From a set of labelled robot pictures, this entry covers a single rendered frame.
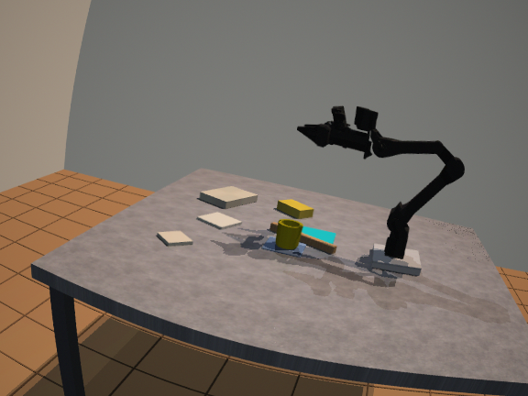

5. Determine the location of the yellow cup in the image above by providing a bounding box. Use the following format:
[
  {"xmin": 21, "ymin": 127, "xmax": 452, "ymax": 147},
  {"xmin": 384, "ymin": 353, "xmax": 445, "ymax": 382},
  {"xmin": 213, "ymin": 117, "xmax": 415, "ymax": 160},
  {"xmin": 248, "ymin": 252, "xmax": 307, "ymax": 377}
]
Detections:
[{"xmin": 276, "ymin": 219, "xmax": 303, "ymax": 249}]

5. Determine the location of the beige flat square slab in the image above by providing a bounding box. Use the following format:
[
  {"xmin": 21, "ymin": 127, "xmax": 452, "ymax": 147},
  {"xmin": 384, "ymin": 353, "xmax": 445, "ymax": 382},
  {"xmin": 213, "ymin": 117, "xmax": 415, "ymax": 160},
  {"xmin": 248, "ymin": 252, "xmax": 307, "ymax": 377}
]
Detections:
[{"xmin": 197, "ymin": 213, "xmax": 242, "ymax": 230}]

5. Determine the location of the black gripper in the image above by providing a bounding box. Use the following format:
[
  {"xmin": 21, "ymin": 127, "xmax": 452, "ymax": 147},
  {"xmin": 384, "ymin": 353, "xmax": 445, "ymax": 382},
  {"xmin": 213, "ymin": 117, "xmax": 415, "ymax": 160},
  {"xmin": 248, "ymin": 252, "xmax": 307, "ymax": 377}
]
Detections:
[{"xmin": 297, "ymin": 120, "xmax": 353, "ymax": 149}]

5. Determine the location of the beige flat square pad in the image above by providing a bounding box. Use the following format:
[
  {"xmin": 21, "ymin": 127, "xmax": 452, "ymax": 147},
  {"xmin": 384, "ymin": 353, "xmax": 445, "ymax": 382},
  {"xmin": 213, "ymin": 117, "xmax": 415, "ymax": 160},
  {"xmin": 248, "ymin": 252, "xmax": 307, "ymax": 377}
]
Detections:
[{"xmin": 157, "ymin": 231, "xmax": 193, "ymax": 247}]

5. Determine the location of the yellow rectangular block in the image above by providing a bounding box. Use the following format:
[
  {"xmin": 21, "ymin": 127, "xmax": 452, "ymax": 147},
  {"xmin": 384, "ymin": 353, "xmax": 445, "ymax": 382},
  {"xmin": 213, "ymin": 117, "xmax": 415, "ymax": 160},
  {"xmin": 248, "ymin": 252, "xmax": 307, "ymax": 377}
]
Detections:
[{"xmin": 277, "ymin": 199, "xmax": 314, "ymax": 219}]

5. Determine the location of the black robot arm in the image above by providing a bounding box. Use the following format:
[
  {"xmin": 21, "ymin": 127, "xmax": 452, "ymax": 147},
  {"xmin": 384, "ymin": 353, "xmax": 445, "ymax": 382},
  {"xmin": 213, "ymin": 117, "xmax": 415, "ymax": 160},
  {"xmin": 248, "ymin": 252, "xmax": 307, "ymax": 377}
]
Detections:
[{"xmin": 332, "ymin": 106, "xmax": 465, "ymax": 259}]

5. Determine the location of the beige flat square block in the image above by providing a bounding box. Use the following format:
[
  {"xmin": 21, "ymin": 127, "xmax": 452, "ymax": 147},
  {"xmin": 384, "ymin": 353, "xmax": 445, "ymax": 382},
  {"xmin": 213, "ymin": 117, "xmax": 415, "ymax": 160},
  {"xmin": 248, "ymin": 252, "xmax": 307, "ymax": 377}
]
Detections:
[{"xmin": 199, "ymin": 186, "xmax": 258, "ymax": 209}]

